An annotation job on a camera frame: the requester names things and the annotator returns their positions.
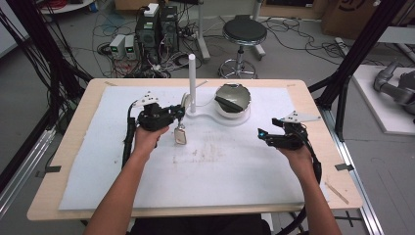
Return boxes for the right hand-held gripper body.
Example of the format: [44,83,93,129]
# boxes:
[269,110,323,152]

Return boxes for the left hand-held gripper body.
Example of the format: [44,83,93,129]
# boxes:
[131,90,174,132]

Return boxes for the silver key fob with strap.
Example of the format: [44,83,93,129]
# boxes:
[173,92,191,146]

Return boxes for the white hook stand with pole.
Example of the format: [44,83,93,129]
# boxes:
[184,53,252,127]

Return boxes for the black wallet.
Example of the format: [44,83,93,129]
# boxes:
[215,95,245,115]

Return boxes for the white ceramic bowl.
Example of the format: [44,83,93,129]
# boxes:
[213,82,253,119]

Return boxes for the person's left hand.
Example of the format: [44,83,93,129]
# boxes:
[133,124,171,159]

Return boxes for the person's right hand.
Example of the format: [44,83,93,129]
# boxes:
[276,144,316,184]

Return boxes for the wooden table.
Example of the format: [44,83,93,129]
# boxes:
[26,77,364,222]

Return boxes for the white foam mat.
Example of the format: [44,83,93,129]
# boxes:
[58,84,308,212]

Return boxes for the thin wooden stick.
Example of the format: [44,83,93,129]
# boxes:
[324,181,350,206]

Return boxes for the grey power supply unit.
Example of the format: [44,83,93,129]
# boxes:
[123,33,137,61]
[109,33,127,61]

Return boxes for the black computer tower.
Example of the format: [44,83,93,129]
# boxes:
[159,4,180,56]
[134,13,161,66]

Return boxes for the white metal stand leg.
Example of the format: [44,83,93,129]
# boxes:
[194,0,212,62]

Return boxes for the white platform board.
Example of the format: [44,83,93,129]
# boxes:
[351,64,415,137]

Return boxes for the black round stool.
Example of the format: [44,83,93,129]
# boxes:
[217,14,269,80]

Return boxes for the black tape cross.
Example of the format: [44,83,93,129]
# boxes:
[333,210,364,228]

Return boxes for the white box on tower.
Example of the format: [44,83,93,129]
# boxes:
[143,2,161,19]

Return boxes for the person's dark clothing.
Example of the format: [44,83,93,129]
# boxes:
[128,212,272,235]

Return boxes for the brown cardboard box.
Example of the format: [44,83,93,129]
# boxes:
[320,0,415,41]

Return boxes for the left hand-held gripper black cable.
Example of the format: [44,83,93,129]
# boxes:
[120,100,139,169]

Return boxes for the hand-held gripper black cable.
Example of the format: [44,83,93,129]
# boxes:
[275,129,323,235]
[120,100,139,169]

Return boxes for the right hand-held gripper black cable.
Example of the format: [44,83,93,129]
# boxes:
[275,129,323,235]

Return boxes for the aluminium rail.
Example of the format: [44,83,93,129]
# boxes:
[320,107,386,235]
[0,127,57,218]

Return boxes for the tangle of floor cables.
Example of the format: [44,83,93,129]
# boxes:
[262,17,386,67]

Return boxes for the black metal frame post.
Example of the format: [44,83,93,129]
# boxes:
[307,0,409,142]

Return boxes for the black frame with cable bundle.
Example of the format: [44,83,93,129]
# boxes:
[0,0,94,194]

